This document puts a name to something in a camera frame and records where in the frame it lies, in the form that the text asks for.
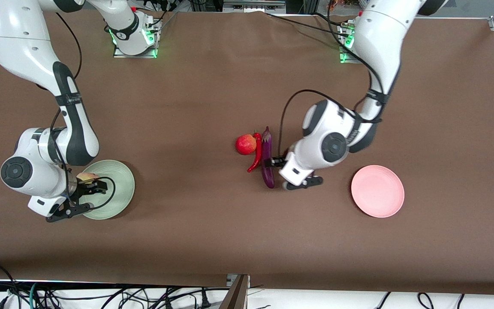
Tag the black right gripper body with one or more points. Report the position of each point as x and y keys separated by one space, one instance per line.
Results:
x=87 y=187

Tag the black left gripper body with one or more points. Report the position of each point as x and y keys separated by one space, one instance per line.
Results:
x=278 y=162

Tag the yellow-pink peach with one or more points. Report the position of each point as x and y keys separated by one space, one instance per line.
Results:
x=87 y=177

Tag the red chili pepper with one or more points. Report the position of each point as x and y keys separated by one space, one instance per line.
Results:
x=257 y=159

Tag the purple eggplant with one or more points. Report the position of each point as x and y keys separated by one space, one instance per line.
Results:
x=266 y=146

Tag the red apple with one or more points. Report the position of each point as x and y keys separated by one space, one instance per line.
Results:
x=245 y=144

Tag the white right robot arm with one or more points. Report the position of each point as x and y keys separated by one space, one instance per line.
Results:
x=24 y=43

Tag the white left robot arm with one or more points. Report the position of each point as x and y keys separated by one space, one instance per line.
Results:
x=380 y=38

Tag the green round plate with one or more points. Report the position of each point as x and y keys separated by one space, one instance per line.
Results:
x=120 y=171

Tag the pink round plate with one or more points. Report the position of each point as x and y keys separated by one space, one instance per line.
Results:
x=380 y=193

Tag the brown table cloth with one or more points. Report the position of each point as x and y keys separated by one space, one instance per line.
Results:
x=187 y=86

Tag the colourful toy pile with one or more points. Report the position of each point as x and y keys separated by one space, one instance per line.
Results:
x=341 y=5

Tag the white metal bracket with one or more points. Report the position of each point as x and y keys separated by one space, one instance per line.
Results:
x=230 y=280

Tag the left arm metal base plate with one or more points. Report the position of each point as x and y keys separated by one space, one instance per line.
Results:
x=344 y=60

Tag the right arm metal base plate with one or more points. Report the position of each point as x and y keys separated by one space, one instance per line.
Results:
x=135 y=56

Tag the grey metal post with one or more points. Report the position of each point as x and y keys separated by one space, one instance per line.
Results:
x=236 y=296

